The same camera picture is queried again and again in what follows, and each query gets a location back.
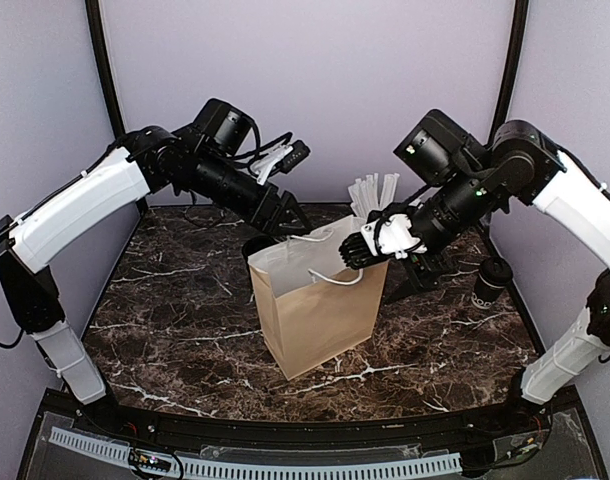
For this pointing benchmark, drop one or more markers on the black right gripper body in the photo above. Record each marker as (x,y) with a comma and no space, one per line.
(426,279)

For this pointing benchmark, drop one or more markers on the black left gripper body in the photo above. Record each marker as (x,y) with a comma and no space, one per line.
(258,219)

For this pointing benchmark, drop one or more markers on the black paper coffee cup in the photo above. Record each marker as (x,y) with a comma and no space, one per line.
(484,294)

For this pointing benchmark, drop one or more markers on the black plastic cup lid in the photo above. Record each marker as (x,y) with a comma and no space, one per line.
(495,272)

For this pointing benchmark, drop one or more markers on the brown paper bag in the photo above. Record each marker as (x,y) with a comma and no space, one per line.
(310,305)

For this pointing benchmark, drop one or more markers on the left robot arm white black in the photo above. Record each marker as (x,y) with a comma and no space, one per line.
(219,156)

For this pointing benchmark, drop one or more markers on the stack of black lids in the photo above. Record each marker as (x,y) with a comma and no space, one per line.
(257,244)

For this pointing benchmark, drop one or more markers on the bundle of white wrapped straws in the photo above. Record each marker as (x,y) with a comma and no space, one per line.
(372,193)

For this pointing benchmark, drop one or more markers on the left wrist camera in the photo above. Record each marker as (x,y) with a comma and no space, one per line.
(280,158)

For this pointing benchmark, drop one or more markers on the black enclosure frame post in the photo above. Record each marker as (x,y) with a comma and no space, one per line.
(511,65)

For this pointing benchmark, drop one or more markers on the black left frame post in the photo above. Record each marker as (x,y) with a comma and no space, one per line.
(103,66)

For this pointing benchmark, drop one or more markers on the grey cable duct rail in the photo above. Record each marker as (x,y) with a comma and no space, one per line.
(247,463)

